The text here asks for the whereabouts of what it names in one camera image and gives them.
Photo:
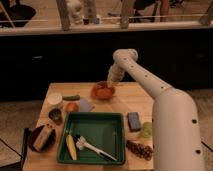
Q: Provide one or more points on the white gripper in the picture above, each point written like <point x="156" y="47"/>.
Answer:
<point x="115" y="74"/>

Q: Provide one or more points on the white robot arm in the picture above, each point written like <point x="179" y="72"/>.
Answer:
<point x="176" y="134"/>

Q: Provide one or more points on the red bowl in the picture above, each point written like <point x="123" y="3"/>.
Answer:
<point x="102" y="91"/>

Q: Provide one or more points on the green chili pepper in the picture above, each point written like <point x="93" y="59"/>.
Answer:
<point x="71" y="98"/>

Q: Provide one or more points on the red tomato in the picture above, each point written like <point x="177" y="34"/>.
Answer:
<point x="72" y="107"/>

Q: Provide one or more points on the blue sponge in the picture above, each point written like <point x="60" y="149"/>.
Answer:
<point x="134" y="121"/>

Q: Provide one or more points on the green plastic tray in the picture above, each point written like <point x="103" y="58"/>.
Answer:
<point x="103" y="130"/>

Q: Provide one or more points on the white cup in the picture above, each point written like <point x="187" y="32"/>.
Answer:
<point x="55" y="99"/>

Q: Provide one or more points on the bunch of dark grapes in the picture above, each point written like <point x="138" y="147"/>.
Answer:
<point x="140" y="150"/>

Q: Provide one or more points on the slice of cake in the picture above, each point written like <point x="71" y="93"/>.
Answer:
<point x="43" y="137"/>

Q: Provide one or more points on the black chair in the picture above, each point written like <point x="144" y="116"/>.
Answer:
<point x="17" y="166"/>

